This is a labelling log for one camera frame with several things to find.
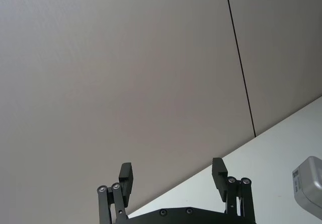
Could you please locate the grey box with label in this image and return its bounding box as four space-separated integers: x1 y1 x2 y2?
291 156 322 210

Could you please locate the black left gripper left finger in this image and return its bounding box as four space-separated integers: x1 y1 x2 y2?
97 162 134 224

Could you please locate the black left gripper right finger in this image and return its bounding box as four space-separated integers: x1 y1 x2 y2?
212 157 256 224

